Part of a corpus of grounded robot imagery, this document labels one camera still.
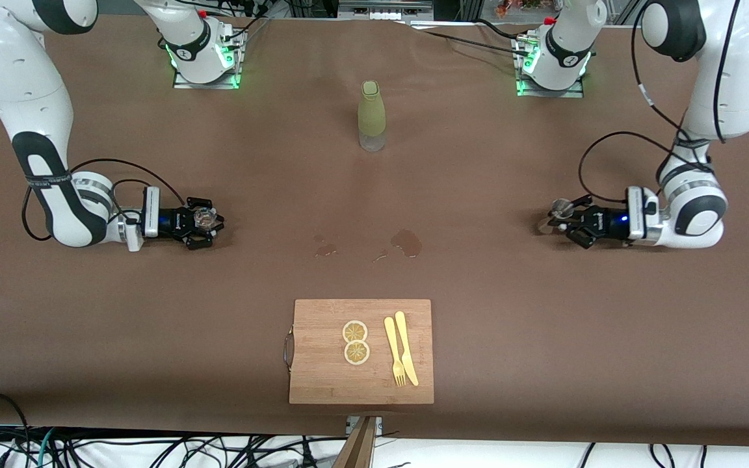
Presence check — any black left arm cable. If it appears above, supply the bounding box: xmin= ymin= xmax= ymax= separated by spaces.
xmin=578 ymin=0 xmax=739 ymax=203

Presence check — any wooden post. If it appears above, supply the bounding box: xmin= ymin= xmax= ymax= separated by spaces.
xmin=332 ymin=416 xmax=378 ymax=468

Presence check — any olive green sleeved bottle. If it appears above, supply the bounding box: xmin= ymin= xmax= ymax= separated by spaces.
xmin=358 ymin=80 xmax=387 ymax=153

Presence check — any brown table cover sheet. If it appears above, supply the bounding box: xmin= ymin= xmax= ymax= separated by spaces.
xmin=0 ymin=12 xmax=749 ymax=448

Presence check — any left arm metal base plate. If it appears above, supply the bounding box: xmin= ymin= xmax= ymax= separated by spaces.
xmin=514 ymin=36 xmax=586 ymax=98

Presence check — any black cable on table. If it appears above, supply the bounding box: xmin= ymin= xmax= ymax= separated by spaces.
xmin=410 ymin=26 xmax=531 ymax=58
xmin=475 ymin=18 xmax=534 ymax=41

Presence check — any metal double jigger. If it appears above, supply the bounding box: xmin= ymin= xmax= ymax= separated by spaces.
xmin=538 ymin=198 xmax=575 ymax=235

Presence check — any yellow plastic knife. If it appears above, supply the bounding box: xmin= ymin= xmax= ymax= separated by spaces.
xmin=395 ymin=311 xmax=419 ymax=387

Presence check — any grey metal bracket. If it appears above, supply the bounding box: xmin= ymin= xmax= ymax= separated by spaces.
xmin=347 ymin=416 xmax=383 ymax=437

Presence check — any large brown liquid puddle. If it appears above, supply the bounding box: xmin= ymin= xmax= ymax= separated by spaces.
xmin=391 ymin=229 xmax=423 ymax=258

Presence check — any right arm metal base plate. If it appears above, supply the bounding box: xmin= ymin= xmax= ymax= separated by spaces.
xmin=173 ymin=26 xmax=245 ymax=90

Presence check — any yellow plastic fork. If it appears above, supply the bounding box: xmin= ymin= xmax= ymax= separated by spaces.
xmin=384 ymin=317 xmax=408 ymax=387

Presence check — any teal floor cable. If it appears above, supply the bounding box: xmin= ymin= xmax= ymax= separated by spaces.
xmin=23 ymin=429 xmax=57 ymax=468

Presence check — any wooden cutting board with handle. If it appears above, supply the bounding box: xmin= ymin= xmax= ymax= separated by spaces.
xmin=283 ymin=299 xmax=434 ymax=405

